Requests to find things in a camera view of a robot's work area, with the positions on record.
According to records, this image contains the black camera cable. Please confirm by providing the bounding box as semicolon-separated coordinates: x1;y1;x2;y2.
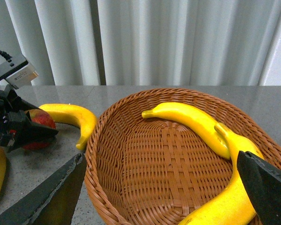
0;47;13;61

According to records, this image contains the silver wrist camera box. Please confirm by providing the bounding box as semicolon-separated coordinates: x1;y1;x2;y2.
0;54;38;90

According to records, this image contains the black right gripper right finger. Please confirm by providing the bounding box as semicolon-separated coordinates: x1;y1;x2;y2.
237;151;281;225

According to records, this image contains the right brown wicker basket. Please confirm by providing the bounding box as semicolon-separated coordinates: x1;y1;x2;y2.
85;88;281;225

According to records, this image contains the red apple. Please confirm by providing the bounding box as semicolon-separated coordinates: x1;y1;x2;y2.
22;109;56;150

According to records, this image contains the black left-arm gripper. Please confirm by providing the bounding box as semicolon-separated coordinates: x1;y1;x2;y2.
0;67;59;153

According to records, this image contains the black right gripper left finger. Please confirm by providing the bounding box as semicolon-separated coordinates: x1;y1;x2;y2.
0;153;86;225

